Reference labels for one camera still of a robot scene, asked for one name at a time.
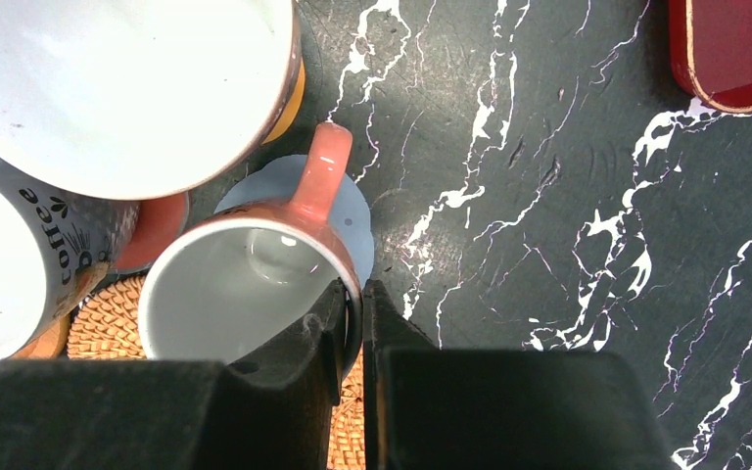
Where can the small white cup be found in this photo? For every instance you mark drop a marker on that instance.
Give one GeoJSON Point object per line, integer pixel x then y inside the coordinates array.
{"type": "Point", "coordinates": [237, 279]}

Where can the blue round coaster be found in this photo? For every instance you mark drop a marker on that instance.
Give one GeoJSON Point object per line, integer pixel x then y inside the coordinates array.
{"type": "Point", "coordinates": [350, 216]}

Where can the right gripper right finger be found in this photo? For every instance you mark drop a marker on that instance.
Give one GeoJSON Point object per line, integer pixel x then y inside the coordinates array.
{"type": "Point", "coordinates": [427, 408]}

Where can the red serving tray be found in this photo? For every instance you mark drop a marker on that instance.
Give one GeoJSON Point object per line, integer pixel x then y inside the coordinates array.
{"type": "Point", "coordinates": [711, 51]}

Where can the orange round coaster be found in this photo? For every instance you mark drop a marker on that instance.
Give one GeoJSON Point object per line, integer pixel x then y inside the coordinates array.
{"type": "Point", "coordinates": [291, 108]}

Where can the smooth wooden coaster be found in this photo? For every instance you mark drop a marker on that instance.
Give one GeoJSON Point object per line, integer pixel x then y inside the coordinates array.
{"type": "Point", "coordinates": [49, 344]}

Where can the woven rattan coaster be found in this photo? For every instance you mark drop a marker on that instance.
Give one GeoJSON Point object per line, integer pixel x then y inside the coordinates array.
{"type": "Point", "coordinates": [347, 431]}
{"type": "Point", "coordinates": [106, 324]}

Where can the white cup floral pattern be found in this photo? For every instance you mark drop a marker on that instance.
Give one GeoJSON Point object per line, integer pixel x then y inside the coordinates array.
{"type": "Point", "coordinates": [135, 100]}

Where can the red round coaster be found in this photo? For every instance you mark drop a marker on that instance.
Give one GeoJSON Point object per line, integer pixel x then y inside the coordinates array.
{"type": "Point", "coordinates": [160, 221]}

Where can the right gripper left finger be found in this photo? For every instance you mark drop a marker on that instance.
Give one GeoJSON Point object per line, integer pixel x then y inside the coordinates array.
{"type": "Point", "coordinates": [268, 410]}

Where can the white cup dark outside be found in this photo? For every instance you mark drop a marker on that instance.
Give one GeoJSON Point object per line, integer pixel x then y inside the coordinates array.
{"type": "Point", "coordinates": [55, 248]}

